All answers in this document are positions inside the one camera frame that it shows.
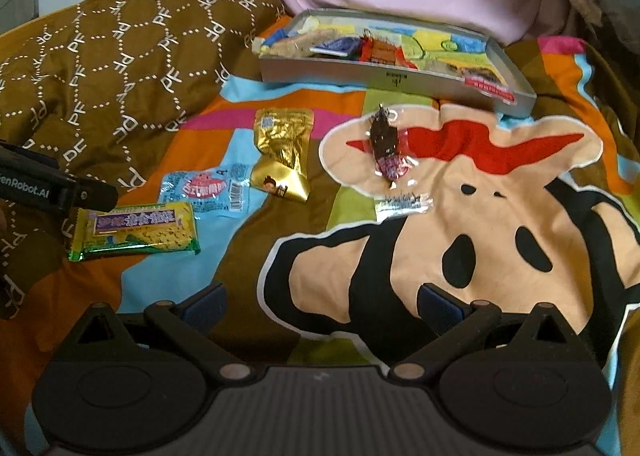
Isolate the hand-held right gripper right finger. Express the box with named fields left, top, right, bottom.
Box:
left=389, top=282, right=576, bottom=383

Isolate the oat cereal bar packet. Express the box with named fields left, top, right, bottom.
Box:
left=270, top=30, right=323, bottom=57

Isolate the clear packet of dark fruit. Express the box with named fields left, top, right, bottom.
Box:
left=366, top=104, right=417, bottom=183

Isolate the green yellow biscuit packet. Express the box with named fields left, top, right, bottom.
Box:
left=69, top=202, right=202, bottom=263

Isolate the printed cartoon blanket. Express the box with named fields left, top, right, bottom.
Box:
left=0, top=26, right=640, bottom=456

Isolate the brown patterned pillow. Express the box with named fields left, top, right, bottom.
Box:
left=0, top=0, right=286, bottom=321

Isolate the blue white snack packet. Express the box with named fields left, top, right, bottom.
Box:
left=159, top=163, right=252, bottom=217

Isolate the dark blue snack packet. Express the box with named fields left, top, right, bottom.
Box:
left=310, top=36, right=363, bottom=59

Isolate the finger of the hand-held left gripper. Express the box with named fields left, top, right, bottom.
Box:
left=59, top=175, right=119, bottom=251

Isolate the grey metal tray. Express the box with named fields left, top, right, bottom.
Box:
left=252, top=8, right=538, bottom=119

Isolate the small silver packet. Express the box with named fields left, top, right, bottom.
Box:
left=375, top=193, right=434, bottom=223

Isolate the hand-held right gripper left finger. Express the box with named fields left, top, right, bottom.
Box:
left=64, top=281, right=255, bottom=384

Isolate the gold snack packet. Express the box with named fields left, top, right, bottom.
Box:
left=249, top=107, right=315, bottom=203

